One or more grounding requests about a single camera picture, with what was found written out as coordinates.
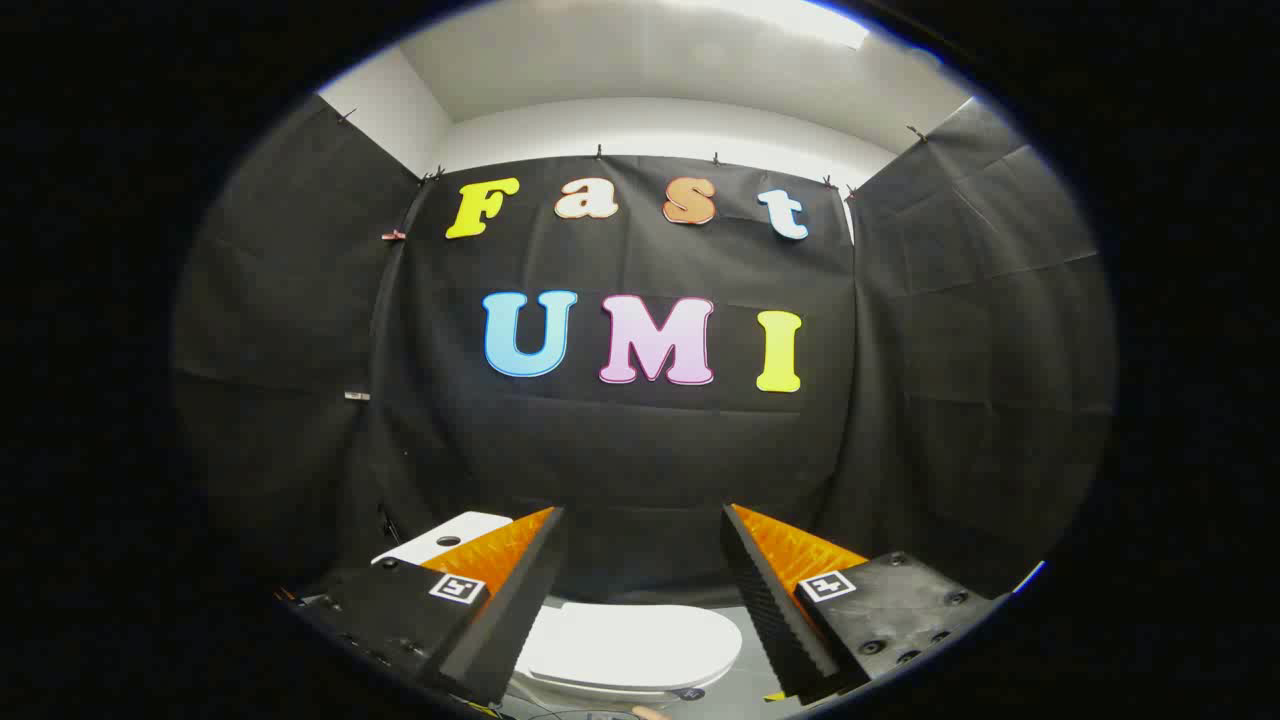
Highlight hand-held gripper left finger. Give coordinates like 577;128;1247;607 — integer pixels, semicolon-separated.
275;506;566;706

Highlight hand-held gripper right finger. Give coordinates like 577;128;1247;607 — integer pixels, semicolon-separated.
720;503;1011;706

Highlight white toilet tank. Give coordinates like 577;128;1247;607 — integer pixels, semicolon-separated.
372;511;513;567

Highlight black backdrop cloth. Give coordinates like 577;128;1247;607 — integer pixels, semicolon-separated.
172;95;1116;606

